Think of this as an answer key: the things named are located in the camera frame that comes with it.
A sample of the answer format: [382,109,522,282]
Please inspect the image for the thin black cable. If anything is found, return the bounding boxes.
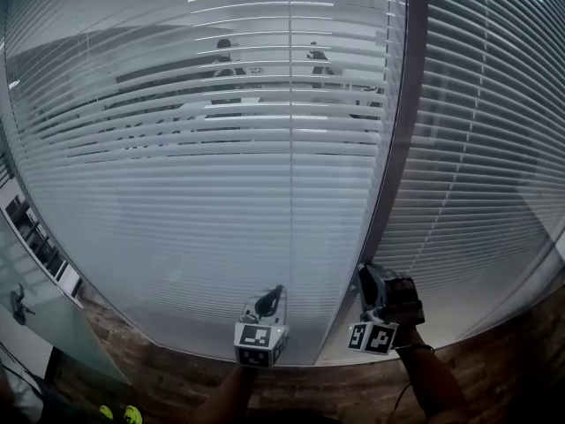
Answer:
[394,381,413,420]

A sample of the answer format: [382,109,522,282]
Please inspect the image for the person's left forearm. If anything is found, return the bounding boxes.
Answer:
[192,362,260,424]

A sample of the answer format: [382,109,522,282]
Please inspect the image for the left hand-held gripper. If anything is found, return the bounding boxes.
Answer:
[233,284,290,368]

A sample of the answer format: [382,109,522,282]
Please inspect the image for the metal door handle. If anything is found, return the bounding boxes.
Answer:
[10,282,36,325]

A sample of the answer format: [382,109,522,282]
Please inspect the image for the person's right hand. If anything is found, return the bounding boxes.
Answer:
[383,274,426,326]

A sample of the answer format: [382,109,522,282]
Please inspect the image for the narrow white window blinds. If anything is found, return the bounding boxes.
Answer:
[373,0,565,343]

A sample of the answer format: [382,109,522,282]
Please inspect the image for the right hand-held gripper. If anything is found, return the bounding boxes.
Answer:
[347,262,401,356]

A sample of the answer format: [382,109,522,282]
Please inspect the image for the wide white window blinds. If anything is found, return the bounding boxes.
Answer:
[0,0,408,367]

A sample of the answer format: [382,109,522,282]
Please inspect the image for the frosted glass door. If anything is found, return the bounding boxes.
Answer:
[0,212,130,384]

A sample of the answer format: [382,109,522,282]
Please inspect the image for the person's right forearm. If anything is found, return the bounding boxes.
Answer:
[394,323,471,424]

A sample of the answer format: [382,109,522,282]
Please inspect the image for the dark window frame post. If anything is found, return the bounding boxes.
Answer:
[313,0,430,367]

